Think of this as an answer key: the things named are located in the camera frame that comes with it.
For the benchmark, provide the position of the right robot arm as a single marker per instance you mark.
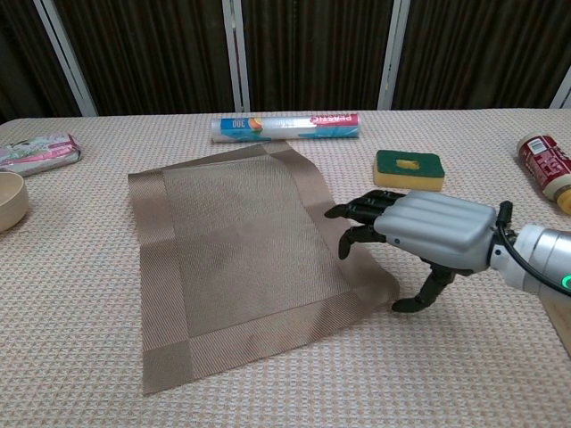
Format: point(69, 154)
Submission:
point(540, 254)

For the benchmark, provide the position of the orange carton box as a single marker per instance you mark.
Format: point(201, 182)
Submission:
point(561, 325)

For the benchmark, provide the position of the brown woven placemat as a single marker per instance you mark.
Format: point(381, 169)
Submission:
point(241, 258)

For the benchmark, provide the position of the plastic wrap roll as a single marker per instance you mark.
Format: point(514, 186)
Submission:
point(285, 127)

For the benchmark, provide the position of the beige checked tablecloth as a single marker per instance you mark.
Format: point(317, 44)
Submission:
point(67, 334)

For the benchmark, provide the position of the dark pleated screen panel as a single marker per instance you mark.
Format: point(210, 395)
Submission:
point(147, 53)
point(18, 53)
point(312, 53)
point(482, 53)

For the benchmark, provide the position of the white screen frame post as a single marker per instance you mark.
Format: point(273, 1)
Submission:
point(392, 58)
point(235, 58)
point(563, 91)
point(67, 58)

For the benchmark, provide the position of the floral tissue pack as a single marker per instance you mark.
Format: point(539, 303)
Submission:
point(40, 156)

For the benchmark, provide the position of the beige brown bowl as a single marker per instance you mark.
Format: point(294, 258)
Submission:
point(13, 209)

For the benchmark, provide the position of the red label bottle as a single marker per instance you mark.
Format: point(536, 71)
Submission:
point(546, 165)

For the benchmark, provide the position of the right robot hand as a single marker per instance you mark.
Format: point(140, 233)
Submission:
point(437, 227)

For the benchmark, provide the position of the green yellow sponge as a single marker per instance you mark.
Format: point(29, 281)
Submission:
point(408, 178)

